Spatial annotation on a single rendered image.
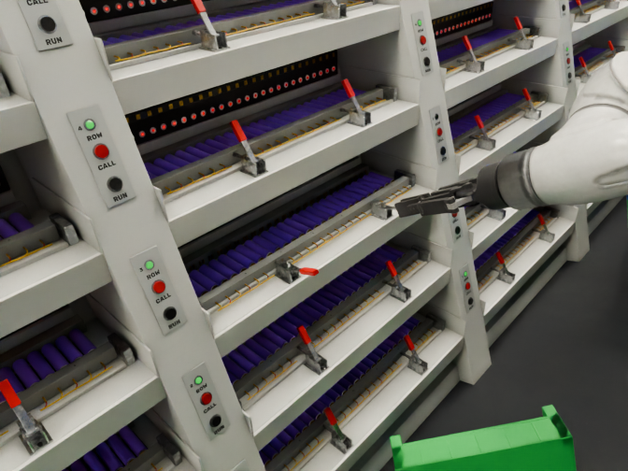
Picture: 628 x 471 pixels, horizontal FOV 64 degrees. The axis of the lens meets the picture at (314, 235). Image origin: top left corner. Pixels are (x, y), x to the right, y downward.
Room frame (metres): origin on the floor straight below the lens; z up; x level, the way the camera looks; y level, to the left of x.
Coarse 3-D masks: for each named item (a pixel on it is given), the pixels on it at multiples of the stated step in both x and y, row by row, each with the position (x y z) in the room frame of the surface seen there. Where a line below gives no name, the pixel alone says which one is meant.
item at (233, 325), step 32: (352, 160) 1.15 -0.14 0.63; (384, 160) 1.15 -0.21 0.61; (416, 192) 1.05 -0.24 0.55; (352, 224) 0.95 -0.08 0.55; (384, 224) 0.94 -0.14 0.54; (320, 256) 0.86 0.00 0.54; (352, 256) 0.88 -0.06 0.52; (256, 288) 0.79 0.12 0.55; (288, 288) 0.78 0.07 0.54; (320, 288) 0.83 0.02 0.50; (224, 320) 0.72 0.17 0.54; (256, 320) 0.73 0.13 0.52; (224, 352) 0.69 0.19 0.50
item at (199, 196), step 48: (192, 96) 0.92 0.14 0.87; (240, 96) 1.00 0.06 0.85; (288, 96) 1.07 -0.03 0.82; (336, 96) 1.08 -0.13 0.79; (384, 96) 1.09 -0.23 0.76; (144, 144) 0.86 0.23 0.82; (192, 144) 0.90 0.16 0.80; (240, 144) 0.86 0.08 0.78; (288, 144) 0.89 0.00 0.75; (336, 144) 0.89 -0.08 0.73; (192, 192) 0.76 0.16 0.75; (240, 192) 0.76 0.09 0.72
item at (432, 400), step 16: (560, 256) 1.49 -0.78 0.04; (544, 272) 1.41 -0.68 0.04; (528, 288) 1.34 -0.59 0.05; (512, 304) 1.28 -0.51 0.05; (496, 320) 1.22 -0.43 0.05; (512, 320) 1.27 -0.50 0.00; (496, 336) 1.21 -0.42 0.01; (448, 368) 1.08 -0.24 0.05; (432, 384) 1.04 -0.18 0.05; (448, 384) 1.05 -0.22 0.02; (416, 400) 1.00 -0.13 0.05; (432, 400) 1.01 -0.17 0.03; (400, 416) 0.96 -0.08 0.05; (416, 416) 0.97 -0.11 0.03; (384, 432) 0.93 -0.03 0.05; (400, 432) 0.93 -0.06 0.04; (384, 448) 0.89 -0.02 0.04; (368, 464) 0.86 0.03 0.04; (384, 464) 0.88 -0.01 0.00
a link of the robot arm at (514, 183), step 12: (516, 156) 0.72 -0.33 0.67; (528, 156) 0.70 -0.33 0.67; (504, 168) 0.72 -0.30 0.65; (516, 168) 0.70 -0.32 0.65; (528, 168) 0.69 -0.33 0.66; (504, 180) 0.71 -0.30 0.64; (516, 180) 0.70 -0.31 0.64; (528, 180) 0.68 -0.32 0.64; (504, 192) 0.71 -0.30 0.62; (516, 192) 0.70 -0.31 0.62; (528, 192) 0.68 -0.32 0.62; (516, 204) 0.71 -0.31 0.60; (528, 204) 0.69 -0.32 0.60; (540, 204) 0.68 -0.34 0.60
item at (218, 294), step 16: (384, 192) 1.02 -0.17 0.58; (352, 208) 0.97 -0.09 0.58; (368, 208) 0.99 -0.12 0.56; (336, 224) 0.93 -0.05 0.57; (304, 240) 0.87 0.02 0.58; (272, 256) 0.83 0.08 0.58; (288, 256) 0.85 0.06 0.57; (304, 256) 0.85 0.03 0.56; (256, 272) 0.80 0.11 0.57; (224, 288) 0.76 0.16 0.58; (240, 288) 0.78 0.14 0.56; (208, 304) 0.74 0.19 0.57
